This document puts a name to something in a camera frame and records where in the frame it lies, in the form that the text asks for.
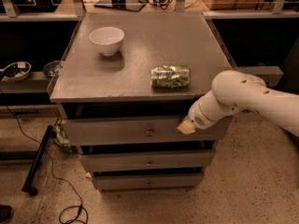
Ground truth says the white ceramic bowl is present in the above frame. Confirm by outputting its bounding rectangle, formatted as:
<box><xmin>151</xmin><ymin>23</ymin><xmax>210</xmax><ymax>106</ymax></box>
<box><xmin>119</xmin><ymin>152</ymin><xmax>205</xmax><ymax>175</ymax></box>
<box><xmin>90</xmin><ymin>27</ymin><xmax>124</xmax><ymax>56</ymax></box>

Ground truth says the grey middle drawer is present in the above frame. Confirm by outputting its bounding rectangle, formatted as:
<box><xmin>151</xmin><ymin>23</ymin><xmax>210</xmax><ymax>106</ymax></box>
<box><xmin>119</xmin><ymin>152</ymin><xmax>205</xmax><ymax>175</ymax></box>
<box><xmin>79</xmin><ymin>149</ymin><xmax>216</xmax><ymax>173</ymax></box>

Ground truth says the black shoe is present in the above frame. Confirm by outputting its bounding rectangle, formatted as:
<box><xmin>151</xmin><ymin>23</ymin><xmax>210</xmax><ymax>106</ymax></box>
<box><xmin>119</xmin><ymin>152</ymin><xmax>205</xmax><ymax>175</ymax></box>
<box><xmin>0</xmin><ymin>204</ymin><xmax>13</xmax><ymax>224</ymax></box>

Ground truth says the grey drawer cabinet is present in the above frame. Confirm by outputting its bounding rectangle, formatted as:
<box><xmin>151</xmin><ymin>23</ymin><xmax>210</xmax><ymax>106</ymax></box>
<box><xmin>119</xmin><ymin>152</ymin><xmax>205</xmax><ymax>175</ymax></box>
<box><xmin>50</xmin><ymin>12</ymin><xmax>232</xmax><ymax>179</ymax></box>

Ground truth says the grey drawer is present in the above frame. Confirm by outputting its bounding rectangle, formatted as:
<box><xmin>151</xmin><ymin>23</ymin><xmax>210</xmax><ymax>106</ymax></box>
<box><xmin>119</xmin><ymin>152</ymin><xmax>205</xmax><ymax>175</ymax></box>
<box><xmin>61</xmin><ymin>103</ymin><xmax>233</xmax><ymax>147</ymax></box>
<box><xmin>79</xmin><ymin>149</ymin><xmax>216</xmax><ymax>173</ymax></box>
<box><xmin>92</xmin><ymin>172</ymin><xmax>204</xmax><ymax>190</ymax></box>

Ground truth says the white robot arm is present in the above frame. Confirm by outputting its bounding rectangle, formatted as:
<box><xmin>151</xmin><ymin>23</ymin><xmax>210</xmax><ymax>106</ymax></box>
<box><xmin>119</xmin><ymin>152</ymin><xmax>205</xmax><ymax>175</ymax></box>
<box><xmin>178</xmin><ymin>70</ymin><xmax>299</xmax><ymax>136</ymax></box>

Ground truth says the grey top drawer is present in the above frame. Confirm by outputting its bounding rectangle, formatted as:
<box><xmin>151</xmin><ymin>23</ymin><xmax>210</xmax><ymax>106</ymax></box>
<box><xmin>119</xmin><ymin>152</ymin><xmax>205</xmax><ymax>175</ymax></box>
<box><xmin>61</xmin><ymin>103</ymin><xmax>233</xmax><ymax>147</ymax></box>

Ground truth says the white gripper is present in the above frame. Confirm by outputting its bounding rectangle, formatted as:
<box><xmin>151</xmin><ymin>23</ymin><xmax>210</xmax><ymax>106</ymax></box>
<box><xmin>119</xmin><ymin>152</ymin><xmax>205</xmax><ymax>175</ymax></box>
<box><xmin>177</xmin><ymin>102</ymin><xmax>216</xmax><ymax>134</ymax></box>

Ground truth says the white bowl with items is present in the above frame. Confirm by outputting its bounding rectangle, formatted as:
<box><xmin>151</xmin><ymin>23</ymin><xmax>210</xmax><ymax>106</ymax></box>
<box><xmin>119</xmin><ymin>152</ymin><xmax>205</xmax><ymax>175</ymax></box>
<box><xmin>0</xmin><ymin>62</ymin><xmax>32</xmax><ymax>81</ymax></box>

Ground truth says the black bar on floor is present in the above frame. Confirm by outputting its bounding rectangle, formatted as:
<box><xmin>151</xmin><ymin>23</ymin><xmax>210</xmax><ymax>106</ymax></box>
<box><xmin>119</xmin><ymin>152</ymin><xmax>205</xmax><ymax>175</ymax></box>
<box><xmin>21</xmin><ymin>125</ymin><xmax>53</xmax><ymax>196</ymax></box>

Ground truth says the black floor cable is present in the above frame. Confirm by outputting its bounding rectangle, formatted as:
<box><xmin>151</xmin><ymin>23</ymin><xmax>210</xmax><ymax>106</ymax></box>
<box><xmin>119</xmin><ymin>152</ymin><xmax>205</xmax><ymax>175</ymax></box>
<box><xmin>0</xmin><ymin>91</ymin><xmax>90</xmax><ymax>224</ymax></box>

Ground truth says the black monitor stand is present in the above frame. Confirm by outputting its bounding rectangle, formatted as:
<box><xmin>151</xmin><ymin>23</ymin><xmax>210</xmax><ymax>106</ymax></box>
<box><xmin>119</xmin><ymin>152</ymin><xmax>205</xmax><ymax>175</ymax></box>
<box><xmin>93</xmin><ymin>0</ymin><xmax>145</xmax><ymax>12</ymax></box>

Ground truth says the grey bottom drawer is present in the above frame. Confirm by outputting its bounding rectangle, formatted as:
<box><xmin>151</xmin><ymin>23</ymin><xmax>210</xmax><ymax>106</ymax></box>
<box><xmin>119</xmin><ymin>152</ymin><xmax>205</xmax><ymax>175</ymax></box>
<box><xmin>92</xmin><ymin>172</ymin><xmax>204</xmax><ymax>190</ymax></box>

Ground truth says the green bag on floor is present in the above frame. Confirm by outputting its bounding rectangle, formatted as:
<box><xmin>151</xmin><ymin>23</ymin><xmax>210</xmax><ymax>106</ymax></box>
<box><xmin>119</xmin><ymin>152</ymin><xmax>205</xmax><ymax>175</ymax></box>
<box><xmin>53</xmin><ymin>119</ymin><xmax>77</xmax><ymax>154</ymax></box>

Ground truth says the green snack bag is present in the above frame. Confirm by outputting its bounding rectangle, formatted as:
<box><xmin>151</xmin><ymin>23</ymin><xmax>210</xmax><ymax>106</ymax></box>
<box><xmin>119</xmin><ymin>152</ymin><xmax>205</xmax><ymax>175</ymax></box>
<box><xmin>150</xmin><ymin>65</ymin><xmax>191</xmax><ymax>89</ymax></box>

